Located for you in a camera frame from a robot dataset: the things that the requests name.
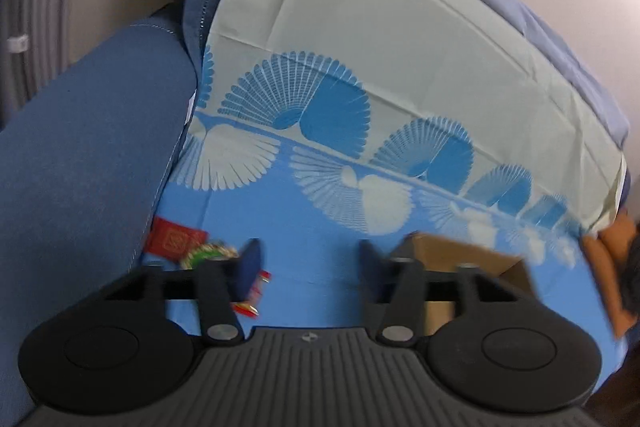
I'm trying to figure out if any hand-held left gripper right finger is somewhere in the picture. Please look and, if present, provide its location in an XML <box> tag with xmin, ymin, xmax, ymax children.
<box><xmin>359</xmin><ymin>238</ymin><xmax>542</xmax><ymax>346</ymax></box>

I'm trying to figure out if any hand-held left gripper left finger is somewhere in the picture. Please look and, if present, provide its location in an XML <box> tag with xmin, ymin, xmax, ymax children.
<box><xmin>100</xmin><ymin>238</ymin><xmax>264</xmax><ymax>346</ymax></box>

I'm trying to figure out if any brown cardboard box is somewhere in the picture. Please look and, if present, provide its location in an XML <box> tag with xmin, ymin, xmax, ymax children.
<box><xmin>389</xmin><ymin>231</ymin><xmax>540</xmax><ymax>339</ymax></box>

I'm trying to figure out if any small red candy packet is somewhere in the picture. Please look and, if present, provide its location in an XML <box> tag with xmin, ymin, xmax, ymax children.
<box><xmin>232</xmin><ymin>271</ymin><xmax>274</xmax><ymax>319</ymax></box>

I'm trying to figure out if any dark red flat packet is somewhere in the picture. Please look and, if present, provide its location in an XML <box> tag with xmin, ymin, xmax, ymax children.
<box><xmin>144</xmin><ymin>216</ymin><xmax>209</xmax><ymax>264</ymax></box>

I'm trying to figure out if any blue white fan-print cloth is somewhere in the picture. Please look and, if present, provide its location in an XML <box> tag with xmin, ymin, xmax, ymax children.
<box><xmin>152</xmin><ymin>0</ymin><xmax>632</xmax><ymax>360</ymax></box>

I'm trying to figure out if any orange brown object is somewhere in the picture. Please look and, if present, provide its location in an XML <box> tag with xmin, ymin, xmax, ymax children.
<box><xmin>581</xmin><ymin>212</ymin><xmax>640</xmax><ymax>340</ymax></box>

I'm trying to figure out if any round cereal cake green ring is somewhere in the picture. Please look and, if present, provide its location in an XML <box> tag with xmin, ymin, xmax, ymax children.
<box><xmin>179</xmin><ymin>241</ymin><xmax>242</xmax><ymax>271</ymax></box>

